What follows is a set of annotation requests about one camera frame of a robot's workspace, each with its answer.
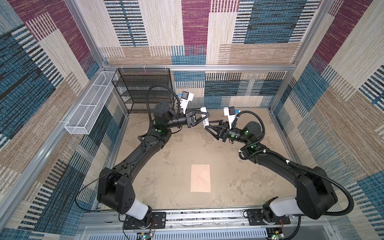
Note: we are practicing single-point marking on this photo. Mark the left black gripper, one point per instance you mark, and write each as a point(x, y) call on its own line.
point(190, 117)

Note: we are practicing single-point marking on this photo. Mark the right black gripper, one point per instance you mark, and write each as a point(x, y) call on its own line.
point(222, 132)

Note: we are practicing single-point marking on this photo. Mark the pale pink envelope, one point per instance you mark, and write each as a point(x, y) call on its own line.
point(200, 179)

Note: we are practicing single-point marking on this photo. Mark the white glue stick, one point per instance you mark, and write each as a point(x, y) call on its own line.
point(205, 117)

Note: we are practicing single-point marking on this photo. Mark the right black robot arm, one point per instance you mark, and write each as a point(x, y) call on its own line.
point(314, 194)

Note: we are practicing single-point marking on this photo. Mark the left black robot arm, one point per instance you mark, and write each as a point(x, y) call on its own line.
point(115, 189)

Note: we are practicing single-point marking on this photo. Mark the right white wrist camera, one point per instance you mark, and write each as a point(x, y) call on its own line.
point(231, 113)

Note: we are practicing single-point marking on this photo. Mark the black wire mesh shelf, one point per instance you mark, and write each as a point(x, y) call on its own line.
point(132, 85)

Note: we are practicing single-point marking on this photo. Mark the aluminium mounting rail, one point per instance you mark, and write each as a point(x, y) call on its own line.
point(202, 224)

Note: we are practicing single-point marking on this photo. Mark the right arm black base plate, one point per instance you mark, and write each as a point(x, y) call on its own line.
point(260, 217)

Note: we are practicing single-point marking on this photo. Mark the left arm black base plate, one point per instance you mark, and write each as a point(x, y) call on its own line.
point(156, 220)

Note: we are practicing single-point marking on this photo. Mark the white wire mesh basket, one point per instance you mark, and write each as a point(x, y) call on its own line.
point(87, 112)

